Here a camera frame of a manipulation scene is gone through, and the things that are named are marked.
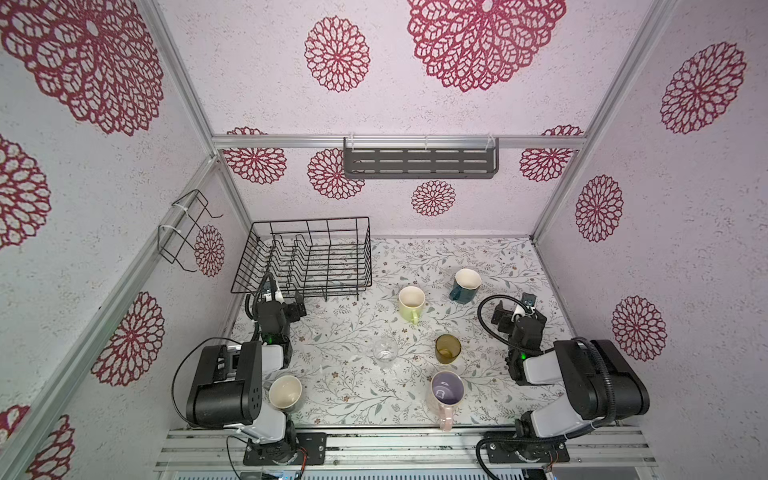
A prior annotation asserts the light green mug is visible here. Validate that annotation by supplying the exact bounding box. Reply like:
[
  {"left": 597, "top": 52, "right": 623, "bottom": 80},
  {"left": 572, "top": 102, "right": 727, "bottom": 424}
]
[{"left": 398, "top": 285, "right": 426, "bottom": 325}]

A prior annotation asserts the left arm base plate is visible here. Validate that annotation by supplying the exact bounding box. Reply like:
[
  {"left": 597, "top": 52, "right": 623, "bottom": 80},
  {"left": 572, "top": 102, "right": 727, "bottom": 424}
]
[{"left": 243, "top": 431, "right": 328, "bottom": 467}]

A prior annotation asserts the pink mug purple inside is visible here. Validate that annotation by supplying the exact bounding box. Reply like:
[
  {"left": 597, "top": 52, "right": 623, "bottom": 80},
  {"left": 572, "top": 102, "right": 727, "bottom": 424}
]
[{"left": 428, "top": 371, "right": 465, "bottom": 432}]

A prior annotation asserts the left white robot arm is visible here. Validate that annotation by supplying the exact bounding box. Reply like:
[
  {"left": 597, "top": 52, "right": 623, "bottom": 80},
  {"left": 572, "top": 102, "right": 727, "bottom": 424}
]
[{"left": 171, "top": 294, "right": 306, "bottom": 456}]

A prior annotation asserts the black wire wall holder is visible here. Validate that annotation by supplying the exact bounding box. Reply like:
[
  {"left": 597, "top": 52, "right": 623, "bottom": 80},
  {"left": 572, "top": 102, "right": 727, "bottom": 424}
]
[{"left": 156, "top": 189, "right": 223, "bottom": 273}]

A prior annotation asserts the grey mug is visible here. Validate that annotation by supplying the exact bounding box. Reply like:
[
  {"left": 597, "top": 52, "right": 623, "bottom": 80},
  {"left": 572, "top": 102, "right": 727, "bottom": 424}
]
[{"left": 268, "top": 374, "right": 303, "bottom": 413}]

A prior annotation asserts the aluminium mounting rail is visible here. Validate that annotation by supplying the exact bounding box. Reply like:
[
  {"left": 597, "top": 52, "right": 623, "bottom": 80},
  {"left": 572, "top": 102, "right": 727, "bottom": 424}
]
[{"left": 151, "top": 426, "right": 658, "bottom": 478}]

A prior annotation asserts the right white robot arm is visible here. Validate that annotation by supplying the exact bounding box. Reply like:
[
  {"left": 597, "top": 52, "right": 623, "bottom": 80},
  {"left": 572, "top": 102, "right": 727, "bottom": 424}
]
[{"left": 483, "top": 296, "right": 650, "bottom": 443}]

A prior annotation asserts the clear glass cup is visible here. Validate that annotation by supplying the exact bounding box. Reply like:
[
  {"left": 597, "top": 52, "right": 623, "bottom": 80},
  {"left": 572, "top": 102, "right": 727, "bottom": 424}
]
[{"left": 373, "top": 338, "right": 399, "bottom": 368}]

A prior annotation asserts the grey slotted wall shelf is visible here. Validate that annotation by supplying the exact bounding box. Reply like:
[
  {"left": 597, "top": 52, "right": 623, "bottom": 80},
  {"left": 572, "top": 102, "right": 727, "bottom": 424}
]
[{"left": 342, "top": 137, "right": 499, "bottom": 180}]

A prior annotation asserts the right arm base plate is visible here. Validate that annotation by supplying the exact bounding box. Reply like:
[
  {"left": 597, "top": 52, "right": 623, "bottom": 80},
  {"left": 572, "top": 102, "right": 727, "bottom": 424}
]
[{"left": 480, "top": 432, "right": 571, "bottom": 464}]

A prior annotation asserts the amber glass cup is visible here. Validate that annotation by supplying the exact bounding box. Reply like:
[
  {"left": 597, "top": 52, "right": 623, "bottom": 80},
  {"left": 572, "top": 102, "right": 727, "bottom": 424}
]
[{"left": 435, "top": 334, "right": 462, "bottom": 364}]

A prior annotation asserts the black wire dish rack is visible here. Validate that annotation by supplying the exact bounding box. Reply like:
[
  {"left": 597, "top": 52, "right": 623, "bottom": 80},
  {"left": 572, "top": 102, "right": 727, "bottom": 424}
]
[{"left": 231, "top": 216, "right": 373, "bottom": 299}]

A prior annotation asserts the dark green mug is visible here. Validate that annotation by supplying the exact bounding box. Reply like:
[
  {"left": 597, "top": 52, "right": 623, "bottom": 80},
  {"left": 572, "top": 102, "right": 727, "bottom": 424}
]
[{"left": 449, "top": 268, "right": 482, "bottom": 304}]

